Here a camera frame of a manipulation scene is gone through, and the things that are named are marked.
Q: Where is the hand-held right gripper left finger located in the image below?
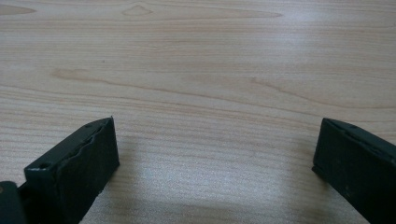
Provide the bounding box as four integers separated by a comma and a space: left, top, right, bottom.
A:
23, 116, 120, 224

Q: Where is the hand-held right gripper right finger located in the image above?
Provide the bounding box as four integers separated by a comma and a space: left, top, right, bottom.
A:
311, 117, 396, 224

